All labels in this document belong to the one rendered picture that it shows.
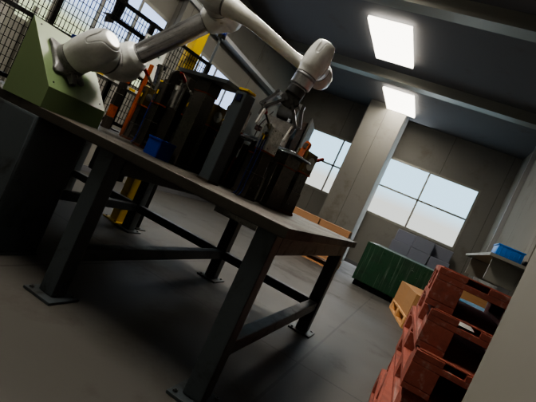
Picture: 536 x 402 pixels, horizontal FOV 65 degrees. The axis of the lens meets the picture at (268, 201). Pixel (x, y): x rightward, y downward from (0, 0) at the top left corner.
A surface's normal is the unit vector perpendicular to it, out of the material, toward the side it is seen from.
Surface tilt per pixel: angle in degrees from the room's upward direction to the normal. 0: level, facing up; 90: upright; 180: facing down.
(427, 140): 90
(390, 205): 90
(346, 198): 90
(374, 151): 90
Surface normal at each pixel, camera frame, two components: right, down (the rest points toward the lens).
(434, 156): -0.33, -0.12
